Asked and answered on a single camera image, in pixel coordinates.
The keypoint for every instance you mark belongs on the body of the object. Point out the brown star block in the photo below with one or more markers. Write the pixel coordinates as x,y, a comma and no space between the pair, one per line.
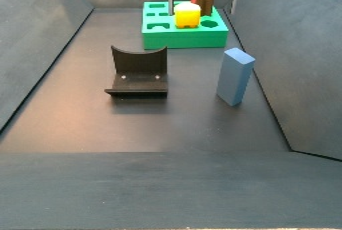
205,7

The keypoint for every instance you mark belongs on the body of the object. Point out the green foam shape board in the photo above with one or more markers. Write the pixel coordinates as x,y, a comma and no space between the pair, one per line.
160,32

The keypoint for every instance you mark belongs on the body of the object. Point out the yellow pentagon block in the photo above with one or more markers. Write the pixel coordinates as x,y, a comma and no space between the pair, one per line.
187,15

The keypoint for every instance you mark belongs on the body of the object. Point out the black curved stand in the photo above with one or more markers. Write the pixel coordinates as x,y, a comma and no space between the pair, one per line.
140,73

